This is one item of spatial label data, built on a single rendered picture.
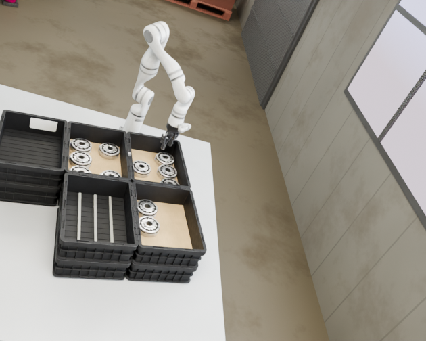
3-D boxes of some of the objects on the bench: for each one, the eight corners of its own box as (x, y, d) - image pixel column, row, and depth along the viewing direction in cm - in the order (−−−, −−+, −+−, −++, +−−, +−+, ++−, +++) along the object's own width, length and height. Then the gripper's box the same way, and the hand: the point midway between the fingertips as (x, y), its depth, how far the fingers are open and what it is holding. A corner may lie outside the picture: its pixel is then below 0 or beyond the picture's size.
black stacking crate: (120, 214, 218) (126, 197, 211) (177, 220, 229) (184, 204, 223) (124, 282, 189) (132, 264, 182) (190, 285, 200) (199, 268, 193)
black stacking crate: (-1, 146, 225) (1, 127, 218) (61, 155, 236) (64, 137, 229) (-15, 200, 195) (-13, 180, 189) (56, 208, 207) (60, 189, 200)
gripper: (178, 114, 230) (169, 139, 239) (160, 122, 219) (151, 147, 228) (189, 122, 228) (179, 147, 237) (172, 130, 217) (162, 155, 226)
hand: (166, 145), depth 232 cm, fingers open, 5 cm apart
